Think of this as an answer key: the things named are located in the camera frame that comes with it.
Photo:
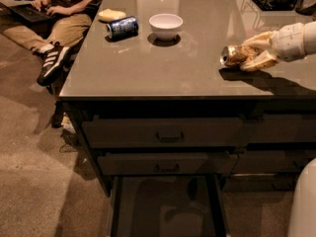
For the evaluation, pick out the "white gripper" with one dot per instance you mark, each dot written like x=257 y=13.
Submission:
x=288 y=42

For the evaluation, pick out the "white bowl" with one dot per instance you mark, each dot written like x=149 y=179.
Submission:
x=165 y=26

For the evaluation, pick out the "black laptop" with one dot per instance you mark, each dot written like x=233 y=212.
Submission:
x=27 y=13

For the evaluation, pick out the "middle dark drawer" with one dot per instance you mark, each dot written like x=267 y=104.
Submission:
x=166 y=163

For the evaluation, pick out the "dark counter cabinet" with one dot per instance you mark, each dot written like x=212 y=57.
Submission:
x=276 y=142

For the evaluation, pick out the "top dark drawer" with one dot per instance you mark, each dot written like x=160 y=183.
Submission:
x=161 y=132

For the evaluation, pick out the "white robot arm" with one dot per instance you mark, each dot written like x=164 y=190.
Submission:
x=302 y=221

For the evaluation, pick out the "yellow sponge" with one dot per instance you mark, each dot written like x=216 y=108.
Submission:
x=109 y=15

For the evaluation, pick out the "dark drawer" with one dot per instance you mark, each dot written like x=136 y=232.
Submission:
x=161 y=132
x=166 y=163

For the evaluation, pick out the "seated person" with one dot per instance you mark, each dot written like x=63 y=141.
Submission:
x=71 y=22

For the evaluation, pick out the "open bottom drawer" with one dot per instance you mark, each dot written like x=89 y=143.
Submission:
x=167 y=206

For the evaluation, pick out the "black striped sneaker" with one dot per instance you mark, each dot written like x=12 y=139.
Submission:
x=53 y=60

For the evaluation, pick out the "dark round object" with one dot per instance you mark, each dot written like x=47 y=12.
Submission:
x=305 y=7

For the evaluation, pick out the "blue soda can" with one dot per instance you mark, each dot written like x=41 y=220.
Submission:
x=121 y=28

